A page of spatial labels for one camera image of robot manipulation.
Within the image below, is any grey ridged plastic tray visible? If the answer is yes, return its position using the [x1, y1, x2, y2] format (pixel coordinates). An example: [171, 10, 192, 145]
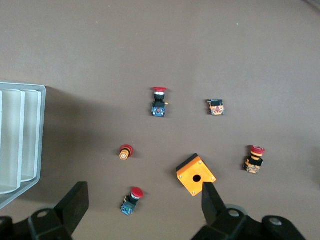
[0, 81, 47, 211]

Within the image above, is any orange contact block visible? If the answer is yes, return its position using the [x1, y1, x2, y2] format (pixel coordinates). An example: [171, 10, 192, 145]
[206, 98, 225, 116]

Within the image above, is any orange button enclosure box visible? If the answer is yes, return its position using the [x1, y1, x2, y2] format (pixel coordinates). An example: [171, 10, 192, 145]
[175, 152, 217, 198]

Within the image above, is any red yellow button head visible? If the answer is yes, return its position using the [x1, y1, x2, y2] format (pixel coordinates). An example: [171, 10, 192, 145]
[118, 144, 134, 161]

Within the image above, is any red yellow emergency stop button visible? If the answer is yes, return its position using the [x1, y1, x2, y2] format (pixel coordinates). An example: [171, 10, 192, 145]
[243, 144, 266, 175]

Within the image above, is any brown paper table cover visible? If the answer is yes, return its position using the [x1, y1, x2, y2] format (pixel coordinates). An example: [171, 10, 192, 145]
[0, 0, 320, 240]

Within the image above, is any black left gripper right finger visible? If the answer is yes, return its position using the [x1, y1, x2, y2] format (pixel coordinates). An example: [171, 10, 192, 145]
[191, 182, 307, 240]

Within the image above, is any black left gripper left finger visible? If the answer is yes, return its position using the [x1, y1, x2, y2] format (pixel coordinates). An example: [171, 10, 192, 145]
[0, 181, 90, 240]

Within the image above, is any red mushroom button blue block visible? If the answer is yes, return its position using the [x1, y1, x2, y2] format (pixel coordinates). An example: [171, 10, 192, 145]
[150, 86, 170, 118]
[120, 186, 145, 217]

